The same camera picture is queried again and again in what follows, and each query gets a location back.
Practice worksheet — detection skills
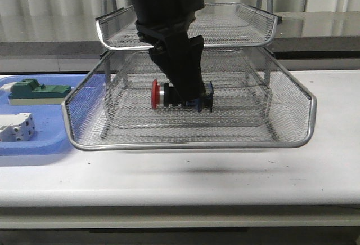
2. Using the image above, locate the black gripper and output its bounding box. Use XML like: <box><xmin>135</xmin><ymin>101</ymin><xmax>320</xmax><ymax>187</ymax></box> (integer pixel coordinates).
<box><xmin>130</xmin><ymin>0</ymin><xmax>205</xmax><ymax>101</ymax></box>

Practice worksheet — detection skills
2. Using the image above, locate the red emergency stop button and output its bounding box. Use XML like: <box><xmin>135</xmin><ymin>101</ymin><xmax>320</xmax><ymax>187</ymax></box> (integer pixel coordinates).
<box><xmin>151</xmin><ymin>79</ymin><xmax>214</xmax><ymax>112</ymax></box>

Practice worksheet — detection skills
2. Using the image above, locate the silver mesh tray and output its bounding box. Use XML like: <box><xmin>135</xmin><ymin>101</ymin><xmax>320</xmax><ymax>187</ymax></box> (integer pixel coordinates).
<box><xmin>62</xmin><ymin>47</ymin><xmax>317</xmax><ymax>151</ymax></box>
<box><xmin>96</xmin><ymin>3</ymin><xmax>278</xmax><ymax>50</ymax></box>
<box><xmin>104</xmin><ymin>80</ymin><xmax>277</xmax><ymax>142</ymax></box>

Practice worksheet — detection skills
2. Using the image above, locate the silver mesh top tray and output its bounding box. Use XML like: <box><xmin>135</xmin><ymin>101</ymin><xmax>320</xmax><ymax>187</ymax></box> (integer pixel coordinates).
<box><xmin>96</xmin><ymin>3</ymin><xmax>278</xmax><ymax>50</ymax></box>

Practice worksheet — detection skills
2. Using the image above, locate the silver mesh bottom tray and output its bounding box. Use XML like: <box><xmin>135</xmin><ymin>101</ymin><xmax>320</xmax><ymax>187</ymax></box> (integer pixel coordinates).
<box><xmin>104</xmin><ymin>80</ymin><xmax>277</xmax><ymax>142</ymax></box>

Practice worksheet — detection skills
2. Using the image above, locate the green terminal block module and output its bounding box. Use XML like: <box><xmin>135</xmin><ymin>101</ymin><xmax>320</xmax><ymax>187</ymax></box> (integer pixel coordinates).
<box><xmin>8</xmin><ymin>78</ymin><xmax>71</xmax><ymax>105</ymax></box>

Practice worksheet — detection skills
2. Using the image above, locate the grey stone counter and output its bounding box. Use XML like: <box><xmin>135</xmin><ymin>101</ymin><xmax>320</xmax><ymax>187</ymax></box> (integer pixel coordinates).
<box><xmin>1</xmin><ymin>12</ymin><xmax>359</xmax><ymax>56</ymax></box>

